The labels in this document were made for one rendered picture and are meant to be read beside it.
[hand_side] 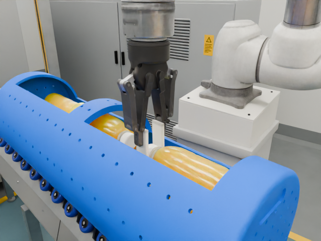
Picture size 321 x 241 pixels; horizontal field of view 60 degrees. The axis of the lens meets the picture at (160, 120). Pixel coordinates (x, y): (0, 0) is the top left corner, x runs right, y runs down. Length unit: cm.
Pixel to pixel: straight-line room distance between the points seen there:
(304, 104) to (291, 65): 241
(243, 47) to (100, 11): 201
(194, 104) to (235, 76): 17
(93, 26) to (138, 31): 244
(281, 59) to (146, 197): 63
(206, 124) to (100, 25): 199
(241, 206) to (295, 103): 298
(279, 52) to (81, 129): 62
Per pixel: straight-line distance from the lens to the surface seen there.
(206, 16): 211
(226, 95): 103
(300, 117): 338
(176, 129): 109
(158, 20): 46
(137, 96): 52
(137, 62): 48
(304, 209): 246
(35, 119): 78
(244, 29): 98
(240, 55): 97
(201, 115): 103
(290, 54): 92
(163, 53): 48
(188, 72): 224
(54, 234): 91
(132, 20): 47
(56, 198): 84
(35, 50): 600
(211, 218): 40
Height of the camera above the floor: 147
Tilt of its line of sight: 24 degrees down
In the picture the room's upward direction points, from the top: straight up
